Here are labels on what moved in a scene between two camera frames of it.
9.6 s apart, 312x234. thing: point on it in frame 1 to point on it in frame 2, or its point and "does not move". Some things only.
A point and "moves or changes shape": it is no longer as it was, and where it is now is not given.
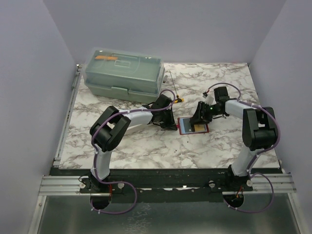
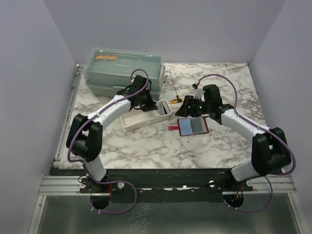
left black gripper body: [164, 115] to [147, 103]
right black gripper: [201, 117] to [185, 110]
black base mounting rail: [157, 185] does not move
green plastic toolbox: [131, 75] does not move
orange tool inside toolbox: [107, 57] does not move
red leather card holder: [185, 127] does not move
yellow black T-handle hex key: [178, 99] does not move
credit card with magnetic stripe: [185, 125] moves or changes shape
